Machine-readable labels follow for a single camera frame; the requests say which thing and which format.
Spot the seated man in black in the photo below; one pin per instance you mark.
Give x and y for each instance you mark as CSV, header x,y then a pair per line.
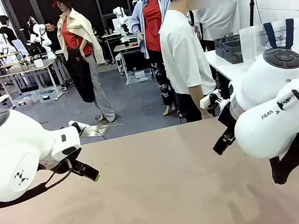
x,y
53,37

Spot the grey work desk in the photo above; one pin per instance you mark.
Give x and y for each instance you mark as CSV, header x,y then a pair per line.
x,y
23,69

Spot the mannequin with cream jacket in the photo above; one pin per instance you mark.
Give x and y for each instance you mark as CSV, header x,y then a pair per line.
x,y
77,32

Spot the person's right hand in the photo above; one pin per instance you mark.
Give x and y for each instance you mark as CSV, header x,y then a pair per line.
x,y
205,113

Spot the person's right forearm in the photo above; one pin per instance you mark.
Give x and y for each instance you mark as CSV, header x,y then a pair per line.
x,y
195,93

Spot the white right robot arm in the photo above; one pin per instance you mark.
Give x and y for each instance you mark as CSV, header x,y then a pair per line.
x,y
270,125

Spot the small grey background table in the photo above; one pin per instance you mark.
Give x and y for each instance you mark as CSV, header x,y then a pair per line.
x,y
123,47

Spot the clear plastic storage bin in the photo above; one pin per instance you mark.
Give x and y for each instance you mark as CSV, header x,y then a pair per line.
x,y
49,95
139,76
25,99

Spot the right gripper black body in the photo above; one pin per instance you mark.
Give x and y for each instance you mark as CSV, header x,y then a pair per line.
x,y
229,116

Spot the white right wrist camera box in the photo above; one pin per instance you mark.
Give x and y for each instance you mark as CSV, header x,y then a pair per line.
x,y
207,100

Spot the person in black t-shirt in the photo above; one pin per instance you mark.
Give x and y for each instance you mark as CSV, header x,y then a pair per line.
x,y
8,32

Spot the person in white shirt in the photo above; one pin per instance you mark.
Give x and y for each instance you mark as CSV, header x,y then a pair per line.
x,y
180,54

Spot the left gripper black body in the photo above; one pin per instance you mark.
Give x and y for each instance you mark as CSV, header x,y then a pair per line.
x,y
69,160

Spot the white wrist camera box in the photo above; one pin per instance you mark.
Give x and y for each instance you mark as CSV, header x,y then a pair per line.
x,y
207,100
83,125

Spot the large white side table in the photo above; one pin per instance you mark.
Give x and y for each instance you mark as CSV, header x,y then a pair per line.
x,y
223,68

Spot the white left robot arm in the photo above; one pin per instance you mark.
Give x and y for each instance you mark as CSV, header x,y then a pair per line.
x,y
14,147

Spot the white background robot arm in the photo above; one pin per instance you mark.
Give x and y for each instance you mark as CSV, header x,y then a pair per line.
x,y
46,46
122,21

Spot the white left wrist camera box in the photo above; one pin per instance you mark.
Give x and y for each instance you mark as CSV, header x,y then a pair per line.
x,y
83,125

